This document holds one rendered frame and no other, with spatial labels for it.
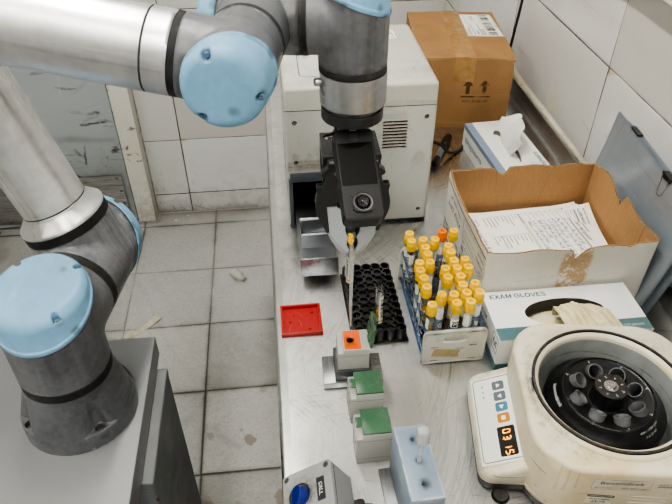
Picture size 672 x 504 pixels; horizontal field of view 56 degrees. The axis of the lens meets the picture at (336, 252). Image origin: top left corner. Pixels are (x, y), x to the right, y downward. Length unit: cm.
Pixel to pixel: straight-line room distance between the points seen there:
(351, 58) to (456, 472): 56
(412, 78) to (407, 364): 49
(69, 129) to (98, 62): 210
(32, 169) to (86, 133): 182
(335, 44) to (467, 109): 98
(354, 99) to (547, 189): 66
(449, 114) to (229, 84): 113
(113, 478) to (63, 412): 10
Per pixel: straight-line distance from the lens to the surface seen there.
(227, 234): 271
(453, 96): 161
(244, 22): 59
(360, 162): 72
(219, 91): 55
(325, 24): 67
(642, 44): 130
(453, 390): 100
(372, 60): 68
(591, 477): 84
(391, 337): 104
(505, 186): 125
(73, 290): 80
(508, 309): 104
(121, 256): 91
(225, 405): 209
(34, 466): 94
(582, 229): 125
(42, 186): 86
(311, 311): 110
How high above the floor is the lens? 165
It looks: 40 degrees down
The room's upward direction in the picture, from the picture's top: straight up
